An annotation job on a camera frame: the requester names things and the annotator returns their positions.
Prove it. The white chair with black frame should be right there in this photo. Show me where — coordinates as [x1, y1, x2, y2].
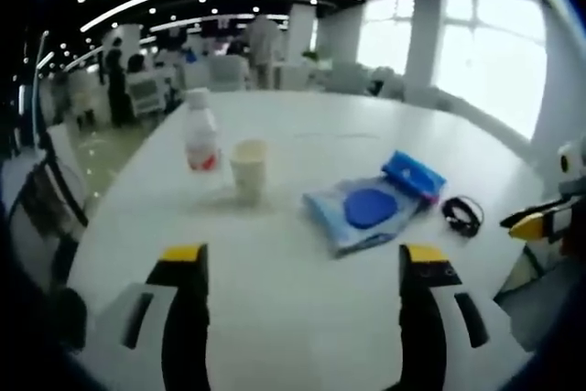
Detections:
[8, 125, 91, 273]

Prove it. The black cable item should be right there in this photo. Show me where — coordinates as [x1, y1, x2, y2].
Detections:
[441, 196, 485, 237]

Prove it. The blue tissue pack item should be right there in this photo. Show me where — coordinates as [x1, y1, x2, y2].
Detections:
[380, 148, 448, 204]

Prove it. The white office chair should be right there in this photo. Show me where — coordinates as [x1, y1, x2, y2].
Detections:
[208, 54, 251, 92]

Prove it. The white table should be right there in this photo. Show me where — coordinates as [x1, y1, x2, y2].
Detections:
[66, 90, 550, 391]

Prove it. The white paper cup item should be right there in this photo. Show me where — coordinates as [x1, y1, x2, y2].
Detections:
[228, 138, 269, 207]

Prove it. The white chair with black headrest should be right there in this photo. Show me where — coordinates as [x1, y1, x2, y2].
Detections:
[125, 54, 168, 117]

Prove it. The white stand pole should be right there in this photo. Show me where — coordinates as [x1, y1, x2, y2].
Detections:
[31, 29, 51, 149]

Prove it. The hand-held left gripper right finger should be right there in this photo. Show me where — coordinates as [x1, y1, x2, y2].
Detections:
[396, 243, 537, 391]

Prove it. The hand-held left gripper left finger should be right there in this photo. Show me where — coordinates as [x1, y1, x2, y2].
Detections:
[84, 243, 212, 391]

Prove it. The green potted plant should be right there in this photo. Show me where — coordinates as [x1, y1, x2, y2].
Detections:
[301, 49, 331, 66]

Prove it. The clear bag with blue item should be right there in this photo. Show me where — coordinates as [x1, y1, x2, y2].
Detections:
[301, 173, 434, 258]

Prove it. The clear plastic bottle item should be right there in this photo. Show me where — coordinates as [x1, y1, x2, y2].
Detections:
[182, 88, 223, 172]

